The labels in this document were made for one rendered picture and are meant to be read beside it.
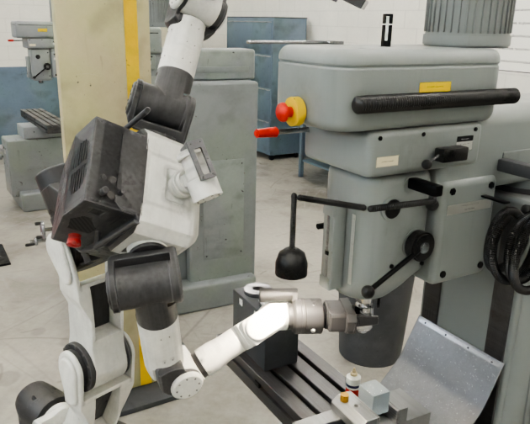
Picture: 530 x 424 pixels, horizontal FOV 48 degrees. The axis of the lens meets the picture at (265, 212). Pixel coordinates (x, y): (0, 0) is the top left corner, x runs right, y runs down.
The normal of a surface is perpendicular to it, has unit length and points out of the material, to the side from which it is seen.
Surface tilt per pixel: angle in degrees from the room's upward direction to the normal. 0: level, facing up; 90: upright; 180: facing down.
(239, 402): 0
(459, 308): 90
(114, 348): 81
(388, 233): 90
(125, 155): 58
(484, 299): 90
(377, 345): 94
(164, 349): 103
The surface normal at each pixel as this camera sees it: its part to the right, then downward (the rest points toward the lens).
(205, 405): 0.02, -0.95
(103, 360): 0.75, 0.06
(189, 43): 0.60, -0.07
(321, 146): -0.86, 0.14
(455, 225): 0.51, 0.27
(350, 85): 0.04, 0.30
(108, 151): 0.65, -0.32
